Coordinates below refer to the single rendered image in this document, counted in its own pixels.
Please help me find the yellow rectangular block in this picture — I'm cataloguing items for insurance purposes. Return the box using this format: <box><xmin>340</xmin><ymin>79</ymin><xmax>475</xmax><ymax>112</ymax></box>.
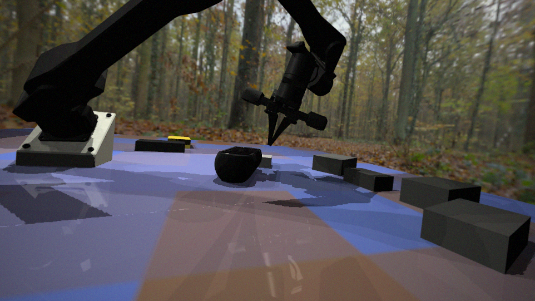
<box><xmin>168</xmin><ymin>136</ymin><xmax>191</xmax><ymax>149</ymax></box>

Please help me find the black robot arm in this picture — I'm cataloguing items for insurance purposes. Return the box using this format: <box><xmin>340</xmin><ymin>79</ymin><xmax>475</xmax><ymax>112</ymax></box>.
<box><xmin>13</xmin><ymin>0</ymin><xmax>346</xmax><ymax>142</ymax></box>

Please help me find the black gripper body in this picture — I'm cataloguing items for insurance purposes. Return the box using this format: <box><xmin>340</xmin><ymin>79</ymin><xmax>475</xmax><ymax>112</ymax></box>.
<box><xmin>241</xmin><ymin>73</ymin><xmax>327</xmax><ymax>131</ymax></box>

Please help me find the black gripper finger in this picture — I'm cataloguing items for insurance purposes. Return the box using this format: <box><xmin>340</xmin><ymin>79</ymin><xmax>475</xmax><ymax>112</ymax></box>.
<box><xmin>264</xmin><ymin>109</ymin><xmax>278</xmax><ymax>145</ymax></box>
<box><xmin>269</xmin><ymin>117</ymin><xmax>297</xmax><ymax>146</ymax></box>

